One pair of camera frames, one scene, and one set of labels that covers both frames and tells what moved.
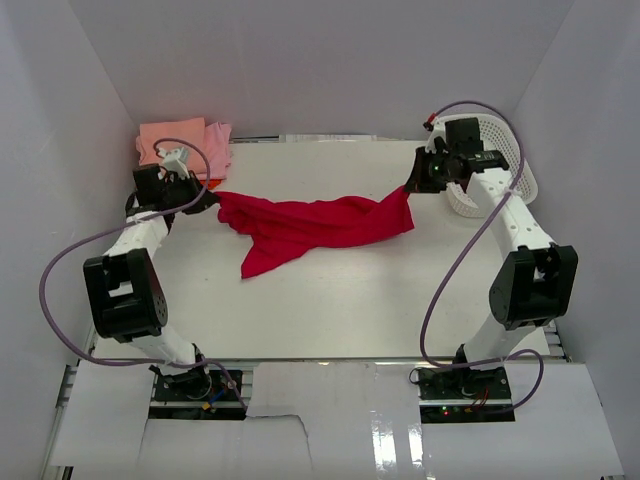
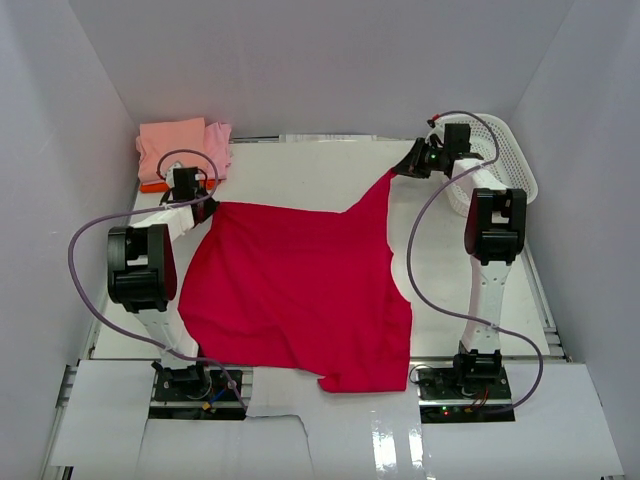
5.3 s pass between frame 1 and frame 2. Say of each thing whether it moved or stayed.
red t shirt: moved
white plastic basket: stayed
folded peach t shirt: stayed
